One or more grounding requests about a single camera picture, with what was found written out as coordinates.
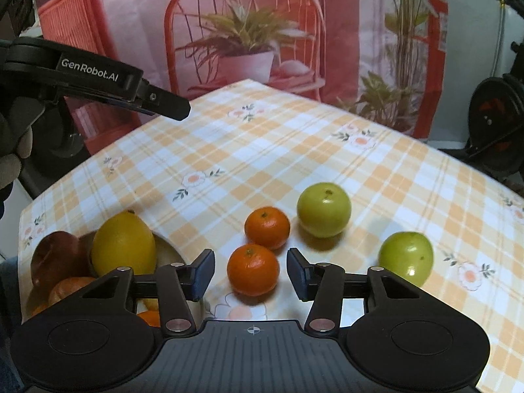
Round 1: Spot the green apple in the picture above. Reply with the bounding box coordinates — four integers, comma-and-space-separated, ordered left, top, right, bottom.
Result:
377, 232, 435, 288
296, 182, 352, 238

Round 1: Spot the large yellow lemon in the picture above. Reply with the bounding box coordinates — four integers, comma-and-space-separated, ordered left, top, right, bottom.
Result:
91, 210, 157, 277

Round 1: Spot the metal pole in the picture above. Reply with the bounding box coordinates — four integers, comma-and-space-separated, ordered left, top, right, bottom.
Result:
493, 0, 507, 79

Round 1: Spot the cream round plate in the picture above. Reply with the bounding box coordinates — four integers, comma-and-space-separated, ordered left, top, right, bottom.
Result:
25, 233, 207, 324

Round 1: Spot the printed red chair backdrop cloth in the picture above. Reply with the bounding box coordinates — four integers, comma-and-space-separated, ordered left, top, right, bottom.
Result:
33, 0, 450, 156

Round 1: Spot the black exercise bike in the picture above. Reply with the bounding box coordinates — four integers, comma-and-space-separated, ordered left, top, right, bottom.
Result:
426, 37, 524, 197

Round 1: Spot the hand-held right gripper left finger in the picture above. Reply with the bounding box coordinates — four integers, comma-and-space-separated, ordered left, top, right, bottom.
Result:
80, 249, 216, 336

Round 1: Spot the orange plaid floral tablecloth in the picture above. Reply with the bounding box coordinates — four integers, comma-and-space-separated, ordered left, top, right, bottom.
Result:
18, 79, 524, 393

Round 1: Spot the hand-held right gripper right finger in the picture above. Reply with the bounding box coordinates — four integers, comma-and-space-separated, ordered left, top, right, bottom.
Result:
287, 248, 427, 336

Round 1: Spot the bright red apple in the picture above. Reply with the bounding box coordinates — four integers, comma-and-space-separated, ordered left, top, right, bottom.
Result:
30, 231, 83, 299

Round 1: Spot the brownish red apple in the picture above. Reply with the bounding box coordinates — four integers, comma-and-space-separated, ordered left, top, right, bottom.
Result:
78, 233, 99, 277

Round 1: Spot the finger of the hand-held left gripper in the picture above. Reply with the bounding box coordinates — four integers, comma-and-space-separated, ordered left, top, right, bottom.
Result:
137, 79, 192, 122

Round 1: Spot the person's left hand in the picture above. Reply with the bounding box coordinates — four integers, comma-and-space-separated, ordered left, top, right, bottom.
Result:
0, 102, 46, 214

